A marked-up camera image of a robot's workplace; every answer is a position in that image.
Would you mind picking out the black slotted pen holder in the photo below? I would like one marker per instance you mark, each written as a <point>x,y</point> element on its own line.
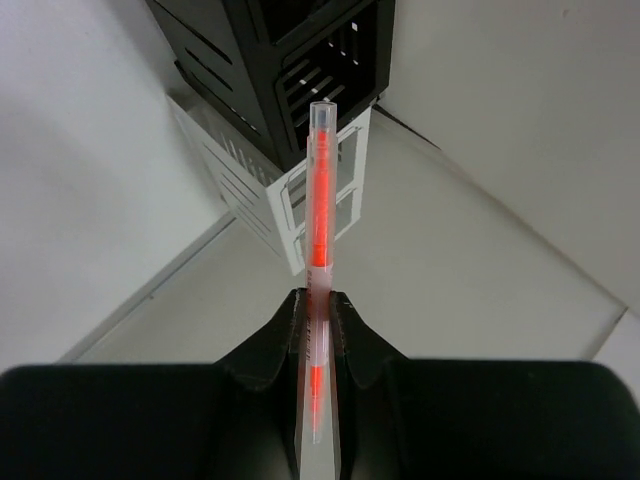
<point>261,64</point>

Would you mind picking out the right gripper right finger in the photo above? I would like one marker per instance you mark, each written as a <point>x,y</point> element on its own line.
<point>397,417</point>

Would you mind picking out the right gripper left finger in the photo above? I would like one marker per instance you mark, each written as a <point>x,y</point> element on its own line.
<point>231,419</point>

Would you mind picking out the orange translucent highlighter pen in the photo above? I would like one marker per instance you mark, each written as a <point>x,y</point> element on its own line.
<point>321,172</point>

